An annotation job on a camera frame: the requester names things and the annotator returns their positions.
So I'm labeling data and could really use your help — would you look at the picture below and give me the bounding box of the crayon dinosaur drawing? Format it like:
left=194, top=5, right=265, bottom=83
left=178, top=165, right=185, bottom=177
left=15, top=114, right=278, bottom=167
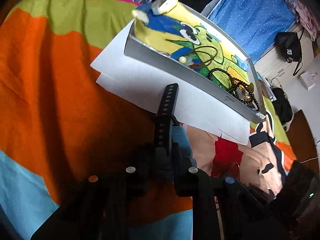
left=132, top=1, right=249, bottom=90

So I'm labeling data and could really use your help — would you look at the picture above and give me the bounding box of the black bead necklace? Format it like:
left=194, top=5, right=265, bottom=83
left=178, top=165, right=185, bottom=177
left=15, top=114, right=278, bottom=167
left=208, top=68, right=261, bottom=112

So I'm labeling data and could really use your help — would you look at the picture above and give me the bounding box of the pink cloth on wardrobe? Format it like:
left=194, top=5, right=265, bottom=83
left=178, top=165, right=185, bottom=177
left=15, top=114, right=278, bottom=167
left=295, top=0, right=319, bottom=42

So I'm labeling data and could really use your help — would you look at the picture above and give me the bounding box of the grey shallow cardboard box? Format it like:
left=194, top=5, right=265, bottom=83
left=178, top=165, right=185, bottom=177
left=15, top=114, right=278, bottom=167
left=124, top=0, right=266, bottom=124

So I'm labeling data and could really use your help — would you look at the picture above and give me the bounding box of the white paper gift bag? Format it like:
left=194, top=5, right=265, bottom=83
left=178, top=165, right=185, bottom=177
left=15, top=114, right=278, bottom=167
left=299, top=72, right=317, bottom=90

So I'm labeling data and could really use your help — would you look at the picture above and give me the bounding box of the black clothes pile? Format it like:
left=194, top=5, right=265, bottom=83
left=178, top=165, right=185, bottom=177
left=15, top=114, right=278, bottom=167
left=271, top=87, right=294, bottom=132

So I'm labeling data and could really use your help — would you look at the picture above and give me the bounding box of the white paper sheet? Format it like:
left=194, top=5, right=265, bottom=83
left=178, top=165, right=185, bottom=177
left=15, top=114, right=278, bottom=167
left=91, top=24, right=249, bottom=145

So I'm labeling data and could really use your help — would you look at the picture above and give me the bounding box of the beige wooden wardrobe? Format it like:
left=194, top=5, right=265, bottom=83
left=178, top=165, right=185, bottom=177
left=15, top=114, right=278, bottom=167
left=254, top=23, right=314, bottom=85

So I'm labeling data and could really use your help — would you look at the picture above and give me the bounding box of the black watch strap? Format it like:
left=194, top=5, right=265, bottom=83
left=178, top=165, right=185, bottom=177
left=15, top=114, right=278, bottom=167
left=152, top=83, right=180, bottom=156

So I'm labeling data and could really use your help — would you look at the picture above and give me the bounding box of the black hanging bag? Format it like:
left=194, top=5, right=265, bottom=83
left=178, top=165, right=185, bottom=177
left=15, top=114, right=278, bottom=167
left=274, top=31, right=304, bottom=76

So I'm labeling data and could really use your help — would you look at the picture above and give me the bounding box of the blue dotted wardrobe curtain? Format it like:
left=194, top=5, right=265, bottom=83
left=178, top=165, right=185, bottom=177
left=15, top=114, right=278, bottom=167
left=208, top=0, right=296, bottom=63

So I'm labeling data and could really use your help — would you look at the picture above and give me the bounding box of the colourful cartoon bedspread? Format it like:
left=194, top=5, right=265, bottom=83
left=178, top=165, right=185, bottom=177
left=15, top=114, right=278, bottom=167
left=1, top=0, right=296, bottom=239

